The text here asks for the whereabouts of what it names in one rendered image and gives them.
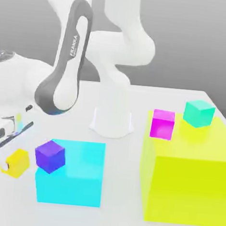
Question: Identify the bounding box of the small yellow cube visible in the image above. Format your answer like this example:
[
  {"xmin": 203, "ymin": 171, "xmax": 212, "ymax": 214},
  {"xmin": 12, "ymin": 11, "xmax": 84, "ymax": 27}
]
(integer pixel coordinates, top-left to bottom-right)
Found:
[{"xmin": 0, "ymin": 146, "xmax": 32, "ymax": 180}]

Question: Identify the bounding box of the large cyan box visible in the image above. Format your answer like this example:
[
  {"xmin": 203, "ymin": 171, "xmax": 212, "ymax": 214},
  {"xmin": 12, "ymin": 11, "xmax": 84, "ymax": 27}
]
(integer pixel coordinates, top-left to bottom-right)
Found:
[{"xmin": 32, "ymin": 137, "xmax": 107, "ymax": 208}]

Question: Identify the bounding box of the small purple cube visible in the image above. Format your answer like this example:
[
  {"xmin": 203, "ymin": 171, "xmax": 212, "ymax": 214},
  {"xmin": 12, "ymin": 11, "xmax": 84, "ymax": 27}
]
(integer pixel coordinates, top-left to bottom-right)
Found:
[{"xmin": 33, "ymin": 138, "xmax": 68, "ymax": 176}]

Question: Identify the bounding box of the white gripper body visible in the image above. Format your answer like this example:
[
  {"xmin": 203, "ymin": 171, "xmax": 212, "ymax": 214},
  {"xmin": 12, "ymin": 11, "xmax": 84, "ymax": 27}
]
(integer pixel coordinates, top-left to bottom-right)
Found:
[{"xmin": 0, "ymin": 118, "xmax": 37, "ymax": 158}]

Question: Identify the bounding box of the large yellow-green box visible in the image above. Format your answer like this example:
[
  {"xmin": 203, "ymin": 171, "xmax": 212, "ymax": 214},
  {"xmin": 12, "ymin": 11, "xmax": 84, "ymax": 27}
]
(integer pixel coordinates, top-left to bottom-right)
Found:
[{"xmin": 135, "ymin": 109, "xmax": 226, "ymax": 226}]

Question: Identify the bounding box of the small teal cube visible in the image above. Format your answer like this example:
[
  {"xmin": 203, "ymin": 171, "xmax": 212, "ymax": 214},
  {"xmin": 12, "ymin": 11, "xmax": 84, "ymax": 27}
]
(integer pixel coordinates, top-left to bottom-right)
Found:
[{"xmin": 181, "ymin": 98, "xmax": 217, "ymax": 130}]

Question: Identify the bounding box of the small magenta cube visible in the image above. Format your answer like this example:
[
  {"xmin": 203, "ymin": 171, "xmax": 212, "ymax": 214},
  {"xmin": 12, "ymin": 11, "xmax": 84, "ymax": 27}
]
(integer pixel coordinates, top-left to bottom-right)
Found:
[{"xmin": 149, "ymin": 108, "xmax": 177, "ymax": 141}]

